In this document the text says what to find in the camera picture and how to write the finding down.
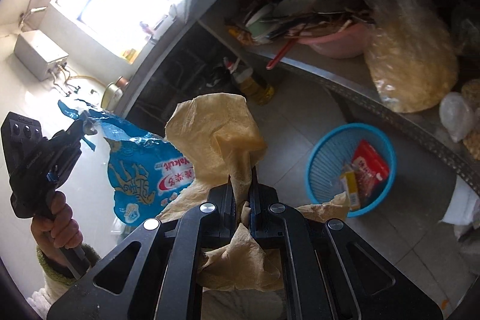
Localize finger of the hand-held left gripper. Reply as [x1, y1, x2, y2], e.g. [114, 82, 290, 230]
[54, 136, 84, 156]
[56, 118, 99, 137]

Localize small clear plastic bag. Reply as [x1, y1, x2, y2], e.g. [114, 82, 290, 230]
[439, 92, 475, 142]

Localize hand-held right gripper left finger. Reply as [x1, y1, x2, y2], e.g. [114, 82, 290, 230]
[47, 174, 241, 320]

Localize red ladle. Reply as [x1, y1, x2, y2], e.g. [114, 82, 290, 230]
[266, 39, 301, 70]

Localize tan paper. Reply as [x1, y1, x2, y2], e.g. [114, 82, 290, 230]
[155, 92, 351, 292]

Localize enamel basin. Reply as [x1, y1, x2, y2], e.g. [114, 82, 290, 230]
[100, 81, 125, 111]

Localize blue snack bag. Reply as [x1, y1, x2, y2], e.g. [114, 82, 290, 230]
[57, 100, 196, 227]

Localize white water heater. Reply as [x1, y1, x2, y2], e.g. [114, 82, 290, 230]
[14, 31, 69, 81]

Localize small yellow box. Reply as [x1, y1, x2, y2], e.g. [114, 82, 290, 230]
[339, 170, 362, 210]

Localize white plastic bag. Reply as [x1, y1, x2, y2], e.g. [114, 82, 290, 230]
[442, 178, 480, 242]

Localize concrete kitchen counter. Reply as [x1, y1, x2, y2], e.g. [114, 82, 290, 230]
[124, 0, 480, 193]

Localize blue plastic basket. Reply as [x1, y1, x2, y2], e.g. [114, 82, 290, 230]
[304, 123, 397, 219]

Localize yellow cooking oil bottle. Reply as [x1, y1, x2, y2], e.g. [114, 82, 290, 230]
[224, 57, 275, 106]

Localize red snack bag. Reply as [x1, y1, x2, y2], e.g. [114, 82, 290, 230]
[350, 139, 391, 201]

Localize person's left forearm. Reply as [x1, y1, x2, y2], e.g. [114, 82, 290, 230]
[26, 243, 102, 317]

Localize small bag of grains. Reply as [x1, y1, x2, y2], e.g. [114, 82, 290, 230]
[460, 79, 480, 156]

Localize orange snack packet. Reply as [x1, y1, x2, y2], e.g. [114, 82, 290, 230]
[225, 25, 256, 45]

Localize pink plastic basin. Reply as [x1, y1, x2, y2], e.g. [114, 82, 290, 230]
[296, 22, 372, 59]

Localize dark utensil container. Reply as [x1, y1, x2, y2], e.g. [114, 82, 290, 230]
[204, 61, 233, 88]

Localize large bag of yellow grains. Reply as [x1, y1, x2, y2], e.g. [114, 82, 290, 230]
[362, 0, 460, 114]

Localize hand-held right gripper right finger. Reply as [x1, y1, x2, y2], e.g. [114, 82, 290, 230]
[247, 166, 439, 320]

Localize person's left hand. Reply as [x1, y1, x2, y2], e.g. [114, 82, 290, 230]
[30, 190, 84, 268]

